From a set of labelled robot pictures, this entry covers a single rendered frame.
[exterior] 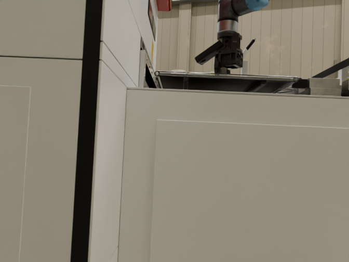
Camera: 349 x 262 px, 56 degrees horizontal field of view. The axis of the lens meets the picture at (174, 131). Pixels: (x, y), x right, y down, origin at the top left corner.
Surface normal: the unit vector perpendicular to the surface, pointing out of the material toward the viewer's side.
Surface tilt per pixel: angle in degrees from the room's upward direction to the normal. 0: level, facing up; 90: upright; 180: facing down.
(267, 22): 90
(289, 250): 90
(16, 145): 90
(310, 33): 90
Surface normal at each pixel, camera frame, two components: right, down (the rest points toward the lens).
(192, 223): -0.02, -0.04
